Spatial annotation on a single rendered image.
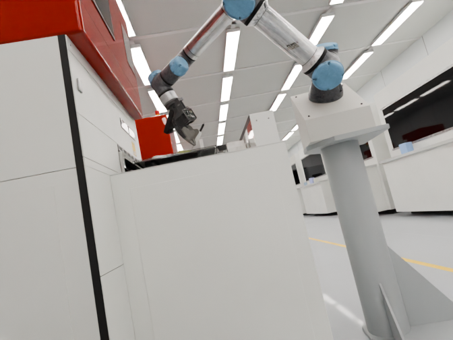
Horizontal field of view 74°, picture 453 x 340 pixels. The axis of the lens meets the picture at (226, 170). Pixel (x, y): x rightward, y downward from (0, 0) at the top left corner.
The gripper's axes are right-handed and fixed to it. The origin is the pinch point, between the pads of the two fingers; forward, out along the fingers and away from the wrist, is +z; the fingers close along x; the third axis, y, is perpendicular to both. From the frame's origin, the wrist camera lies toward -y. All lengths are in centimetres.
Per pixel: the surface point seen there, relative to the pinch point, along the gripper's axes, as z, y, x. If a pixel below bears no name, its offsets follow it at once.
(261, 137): 15.1, 31.4, -4.4
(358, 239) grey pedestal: 70, 38, 10
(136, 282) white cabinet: 34, -14, -50
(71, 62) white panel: -32, 11, -48
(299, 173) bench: 136, -263, 818
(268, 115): 9.0, 36.7, 0.5
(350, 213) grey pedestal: 60, 39, 13
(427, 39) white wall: 4, 153, 500
